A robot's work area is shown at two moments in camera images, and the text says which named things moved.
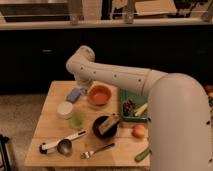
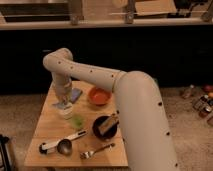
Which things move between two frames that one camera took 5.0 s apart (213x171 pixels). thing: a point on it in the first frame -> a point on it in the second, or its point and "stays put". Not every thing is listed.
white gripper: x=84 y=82 -> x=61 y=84
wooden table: x=81 y=126 stays put
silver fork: x=90 y=154 stays put
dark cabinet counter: x=34 y=52 stays put
